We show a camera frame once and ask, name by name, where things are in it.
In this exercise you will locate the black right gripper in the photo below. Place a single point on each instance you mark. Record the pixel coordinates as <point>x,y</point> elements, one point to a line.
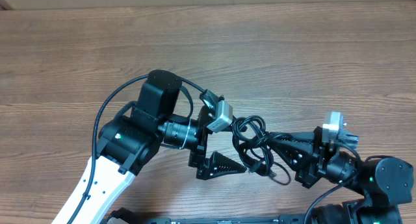
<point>309,167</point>

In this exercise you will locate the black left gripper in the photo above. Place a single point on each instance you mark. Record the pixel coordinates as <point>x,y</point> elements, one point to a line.
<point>207,166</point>

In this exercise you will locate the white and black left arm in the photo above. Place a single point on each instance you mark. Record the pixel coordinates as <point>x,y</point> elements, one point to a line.
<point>171,112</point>

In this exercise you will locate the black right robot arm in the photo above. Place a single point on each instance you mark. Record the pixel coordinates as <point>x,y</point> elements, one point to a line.
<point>385,182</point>

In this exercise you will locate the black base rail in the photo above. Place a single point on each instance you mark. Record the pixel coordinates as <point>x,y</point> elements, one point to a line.
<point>125,216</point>

